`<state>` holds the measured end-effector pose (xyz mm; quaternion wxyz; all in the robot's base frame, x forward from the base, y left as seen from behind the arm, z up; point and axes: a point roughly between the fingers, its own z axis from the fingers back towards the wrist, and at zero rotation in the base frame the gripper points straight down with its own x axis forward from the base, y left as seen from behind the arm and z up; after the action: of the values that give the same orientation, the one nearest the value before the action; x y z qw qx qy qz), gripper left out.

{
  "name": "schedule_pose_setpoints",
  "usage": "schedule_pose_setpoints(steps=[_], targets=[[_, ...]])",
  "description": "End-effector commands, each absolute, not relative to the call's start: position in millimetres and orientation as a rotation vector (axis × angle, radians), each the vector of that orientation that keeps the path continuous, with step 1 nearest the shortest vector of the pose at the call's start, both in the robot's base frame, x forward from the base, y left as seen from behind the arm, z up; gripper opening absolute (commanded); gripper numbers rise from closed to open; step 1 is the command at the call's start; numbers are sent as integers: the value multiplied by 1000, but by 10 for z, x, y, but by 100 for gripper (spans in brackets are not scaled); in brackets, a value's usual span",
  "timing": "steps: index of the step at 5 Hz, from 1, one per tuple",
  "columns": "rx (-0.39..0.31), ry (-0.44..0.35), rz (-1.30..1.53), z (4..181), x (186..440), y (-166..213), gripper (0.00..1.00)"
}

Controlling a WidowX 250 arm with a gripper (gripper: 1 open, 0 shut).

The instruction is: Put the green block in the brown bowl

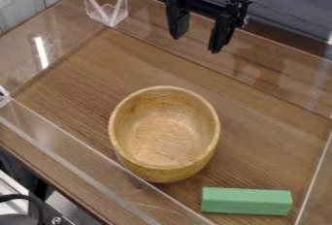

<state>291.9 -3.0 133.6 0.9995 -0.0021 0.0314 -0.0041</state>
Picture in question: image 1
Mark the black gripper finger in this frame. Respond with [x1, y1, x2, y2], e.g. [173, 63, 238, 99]
[164, 0, 188, 40]
[207, 14, 234, 53]

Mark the green rectangular block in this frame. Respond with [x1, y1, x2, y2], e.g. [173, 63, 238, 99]
[200, 187, 293, 215]

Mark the light wooden bowl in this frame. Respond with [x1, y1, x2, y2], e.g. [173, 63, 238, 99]
[107, 85, 220, 182]

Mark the clear acrylic corner bracket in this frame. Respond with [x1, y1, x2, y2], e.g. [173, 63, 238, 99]
[82, 0, 128, 27]

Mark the black cable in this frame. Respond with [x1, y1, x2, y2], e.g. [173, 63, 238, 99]
[0, 193, 46, 225]

